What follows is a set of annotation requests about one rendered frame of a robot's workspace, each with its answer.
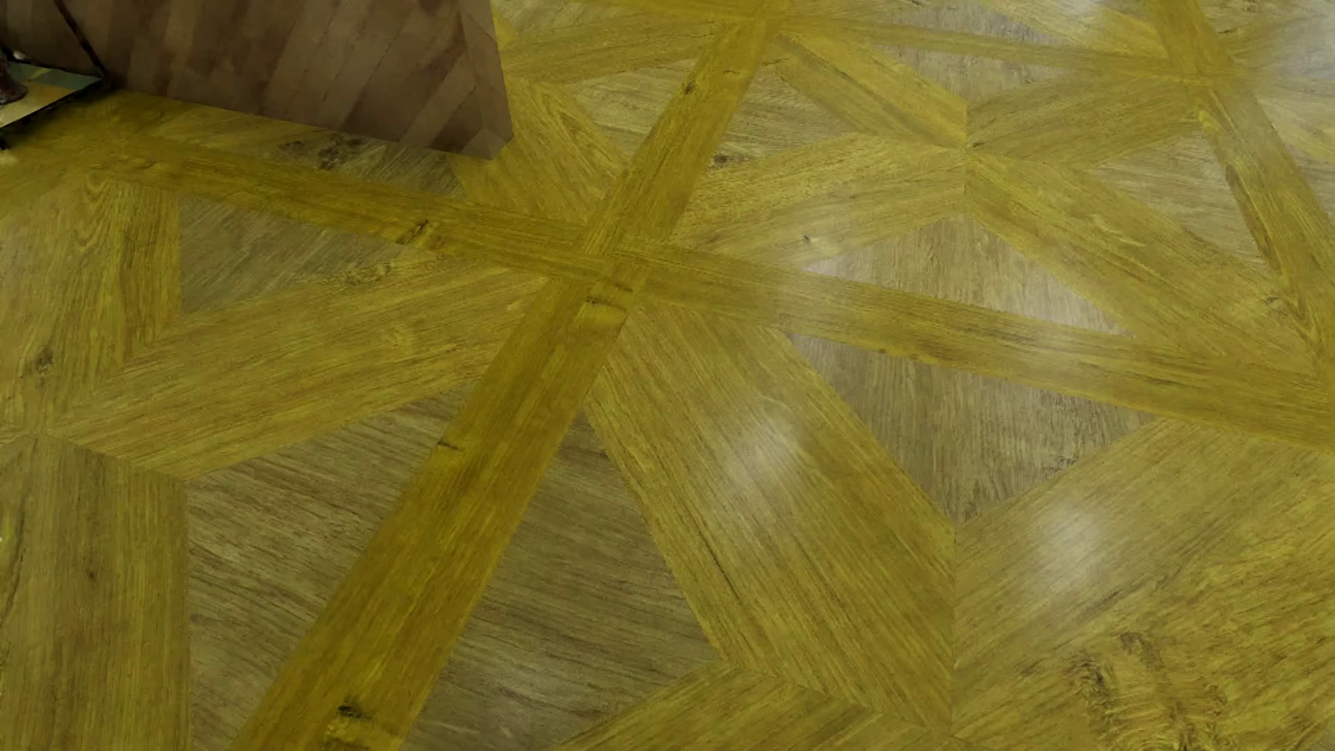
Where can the brown wood-panelled partition corner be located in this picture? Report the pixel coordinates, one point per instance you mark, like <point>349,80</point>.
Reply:
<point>313,63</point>

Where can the pale shelf board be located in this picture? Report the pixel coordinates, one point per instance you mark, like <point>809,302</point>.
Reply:
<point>37,92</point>

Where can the dark object on shelf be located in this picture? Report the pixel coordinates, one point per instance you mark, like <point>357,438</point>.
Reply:
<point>8,81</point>

